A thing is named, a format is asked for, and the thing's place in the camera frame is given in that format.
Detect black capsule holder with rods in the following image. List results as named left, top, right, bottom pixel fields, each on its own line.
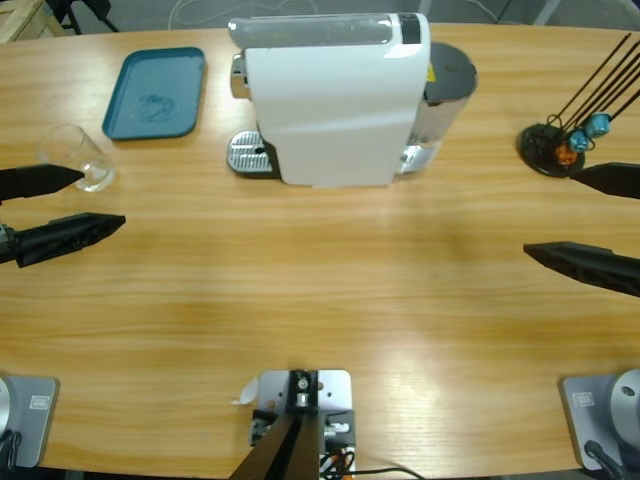
left=517, top=32, right=640, bottom=177

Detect orange cable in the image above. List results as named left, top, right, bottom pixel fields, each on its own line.
left=319, top=447, right=357, bottom=474

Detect clear water tank dark lid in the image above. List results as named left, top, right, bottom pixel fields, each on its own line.
left=398, top=42, right=479, bottom=176

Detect teal plastic tray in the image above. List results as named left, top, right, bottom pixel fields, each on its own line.
left=101, top=46, right=208, bottom=142

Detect grey base plate with disc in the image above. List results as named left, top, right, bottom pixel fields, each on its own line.
left=0, top=375, right=61, bottom=470
left=558, top=368, right=640, bottom=471

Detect white capsule coffee machine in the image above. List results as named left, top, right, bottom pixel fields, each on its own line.
left=229, top=12, right=432, bottom=190

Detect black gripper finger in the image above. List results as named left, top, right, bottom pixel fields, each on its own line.
left=568, top=162, right=640, bottom=201
left=523, top=241, right=640, bottom=300

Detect light grey frame leg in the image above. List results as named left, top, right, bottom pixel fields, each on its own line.
left=530, top=0, right=562, bottom=26

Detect dark mount post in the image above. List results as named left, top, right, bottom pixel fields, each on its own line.
left=228, top=369, right=321, bottom=480

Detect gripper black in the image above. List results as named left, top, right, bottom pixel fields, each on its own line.
left=0, top=163, right=127, bottom=269

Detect black cable by mount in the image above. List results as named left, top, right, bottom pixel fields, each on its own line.
left=349, top=467, right=426, bottom=480

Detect black stand legs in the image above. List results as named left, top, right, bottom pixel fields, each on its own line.
left=47, top=0, right=121, bottom=35

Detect wooden crate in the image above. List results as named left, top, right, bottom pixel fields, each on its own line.
left=0, top=0, right=66, bottom=45

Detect white mount block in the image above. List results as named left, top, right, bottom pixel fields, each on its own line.
left=249, top=368, right=359, bottom=474

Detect black base cable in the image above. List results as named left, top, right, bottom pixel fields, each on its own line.
left=0, top=429, right=24, bottom=471
left=583, top=439, right=626, bottom=480

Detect clear drinking glass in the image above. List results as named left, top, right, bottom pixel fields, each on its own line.
left=35, top=124, right=116, bottom=194

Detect grey translucent machine lever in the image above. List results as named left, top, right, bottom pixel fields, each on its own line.
left=227, top=13, right=402, bottom=50

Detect white paper tag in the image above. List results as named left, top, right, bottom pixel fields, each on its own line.
left=229, top=377, right=260, bottom=406

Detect metal drip tray grille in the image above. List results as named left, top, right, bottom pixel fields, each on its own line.
left=227, top=130, right=275, bottom=176

